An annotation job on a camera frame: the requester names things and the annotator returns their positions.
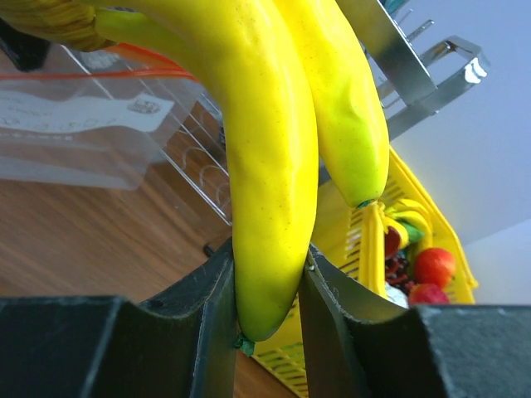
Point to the yellow plastic basket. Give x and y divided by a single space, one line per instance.
372 249

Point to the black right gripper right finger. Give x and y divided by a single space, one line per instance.
357 344

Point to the clear orange zip bag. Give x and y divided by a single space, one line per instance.
88 119

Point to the red apple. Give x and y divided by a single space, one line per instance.
434 266

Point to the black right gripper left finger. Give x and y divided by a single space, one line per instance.
179 343

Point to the metal dish rack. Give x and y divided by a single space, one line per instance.
295 91

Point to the red tomato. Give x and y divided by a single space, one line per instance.
427 294

